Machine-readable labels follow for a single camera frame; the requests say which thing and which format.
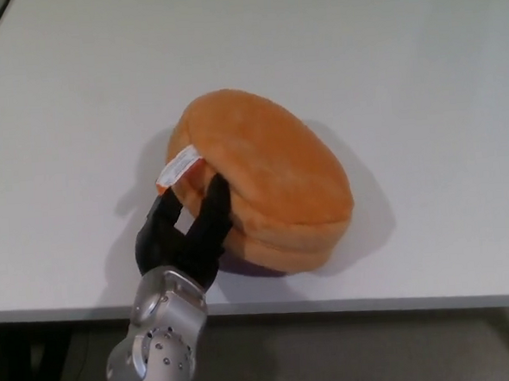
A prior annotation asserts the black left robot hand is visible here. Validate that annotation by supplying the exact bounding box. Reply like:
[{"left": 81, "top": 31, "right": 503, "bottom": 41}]
[{"left": 129, "top": 173, "right": 239, "bottom": 296}]

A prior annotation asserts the orange soft plush plate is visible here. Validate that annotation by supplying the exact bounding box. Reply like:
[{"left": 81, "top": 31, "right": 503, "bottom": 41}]
[{"left": 150, "top": 81, "right": 360, "bottom": 285}]

